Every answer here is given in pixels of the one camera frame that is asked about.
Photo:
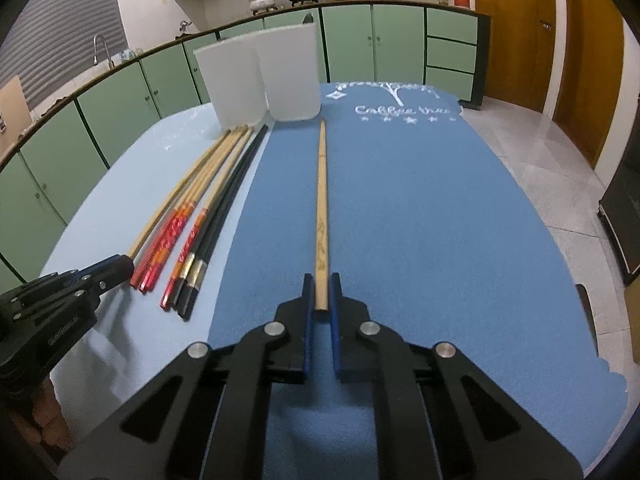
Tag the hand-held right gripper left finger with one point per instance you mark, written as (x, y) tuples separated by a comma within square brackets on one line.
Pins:
[(309, 340)]

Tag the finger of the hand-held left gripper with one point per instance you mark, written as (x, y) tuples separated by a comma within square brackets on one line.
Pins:
[(112, 267)]

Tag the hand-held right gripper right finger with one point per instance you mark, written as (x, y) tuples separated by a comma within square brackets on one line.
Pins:
[(336, 340)]

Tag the pile of assorted chopsticks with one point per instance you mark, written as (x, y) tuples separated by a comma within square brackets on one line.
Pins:
[(172, 225)]

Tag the plain wooden chopstick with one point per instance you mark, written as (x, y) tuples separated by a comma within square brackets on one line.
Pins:
[(321, 210)]

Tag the white translucent plastic container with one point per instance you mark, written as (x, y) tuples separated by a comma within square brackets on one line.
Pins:
[(290, 75), (230, 85)]

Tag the person's left hand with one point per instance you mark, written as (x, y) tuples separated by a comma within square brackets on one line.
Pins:
[(47, 420)]

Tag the green base kitchen cabinets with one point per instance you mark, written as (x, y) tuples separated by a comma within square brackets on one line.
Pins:
[(115, 105)]

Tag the brown cardboard board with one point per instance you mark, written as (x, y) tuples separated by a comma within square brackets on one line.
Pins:
[(15, 105)]

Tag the drinking glasses by sink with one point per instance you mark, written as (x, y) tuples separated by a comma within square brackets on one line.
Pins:
[(131, 54)]

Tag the chrome sink faucet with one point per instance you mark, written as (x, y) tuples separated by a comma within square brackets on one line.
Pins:
[(102, 45)]

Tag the grey window shutter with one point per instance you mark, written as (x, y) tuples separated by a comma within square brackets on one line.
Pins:
[(65, 25)]

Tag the white lidded pot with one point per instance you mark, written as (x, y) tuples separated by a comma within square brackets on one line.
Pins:
[(261, 2)]

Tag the black case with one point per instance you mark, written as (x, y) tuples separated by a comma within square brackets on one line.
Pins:
[(622, 230)]

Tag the green drawer unit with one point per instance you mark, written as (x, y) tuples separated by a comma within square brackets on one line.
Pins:
[(451, 45)]

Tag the wooden door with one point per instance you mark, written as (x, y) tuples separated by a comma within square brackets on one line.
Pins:
[(590, 60), (515, 35)]

